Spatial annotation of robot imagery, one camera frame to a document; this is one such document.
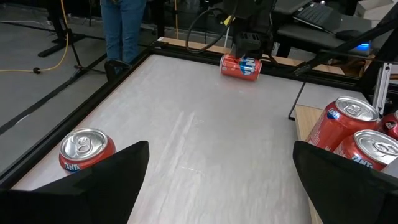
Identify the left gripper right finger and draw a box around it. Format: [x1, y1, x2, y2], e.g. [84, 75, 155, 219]
[293, 140, 398, 224]

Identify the person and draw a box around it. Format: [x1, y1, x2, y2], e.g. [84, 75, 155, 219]
[99, 0, 147, 65]

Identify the grey desk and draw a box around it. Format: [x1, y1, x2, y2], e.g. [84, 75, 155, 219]
[273, 0, 374, 58]

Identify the black cable loop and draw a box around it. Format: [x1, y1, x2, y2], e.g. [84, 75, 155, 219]
[185, 6, 237, 54]

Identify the yellow-orange cable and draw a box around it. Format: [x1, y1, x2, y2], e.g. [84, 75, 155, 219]
[0, 0, 70, 74]

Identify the wooden shelf with black frame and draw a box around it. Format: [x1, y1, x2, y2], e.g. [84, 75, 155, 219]
[288, 81, 326, 224]

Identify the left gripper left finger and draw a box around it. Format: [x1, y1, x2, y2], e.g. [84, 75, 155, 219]
[0, 140, 150, 224]

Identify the black keyboard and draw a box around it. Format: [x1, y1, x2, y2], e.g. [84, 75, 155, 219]
[292, 1, 343, 32]

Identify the thin hanging yellow cable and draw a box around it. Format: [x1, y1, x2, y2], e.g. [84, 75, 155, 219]
[174, 0, 180, 40]

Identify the black frame clamp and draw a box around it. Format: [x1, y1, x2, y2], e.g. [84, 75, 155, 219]
[104, 59, 131, 82]

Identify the silver aluminium bracket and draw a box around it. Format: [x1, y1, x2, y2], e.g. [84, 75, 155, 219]
[371, 62, 393, 116]

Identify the black tripod stand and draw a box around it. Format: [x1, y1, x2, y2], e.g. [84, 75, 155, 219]
[63, 27, 106, 75]

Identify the black computer mouse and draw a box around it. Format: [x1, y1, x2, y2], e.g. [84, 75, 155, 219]
[335, 29, 363, 41]

